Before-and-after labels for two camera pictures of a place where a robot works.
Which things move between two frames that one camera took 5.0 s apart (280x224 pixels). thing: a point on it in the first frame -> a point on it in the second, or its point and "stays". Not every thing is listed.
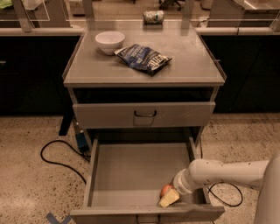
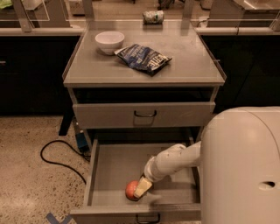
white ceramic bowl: (109, 41) stays
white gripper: (182, 185) -> (150, 170)
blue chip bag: (143, 58) stays
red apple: (164, 189) -> (130, 189)
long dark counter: (33, 61) stays
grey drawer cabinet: (147, 75) stays
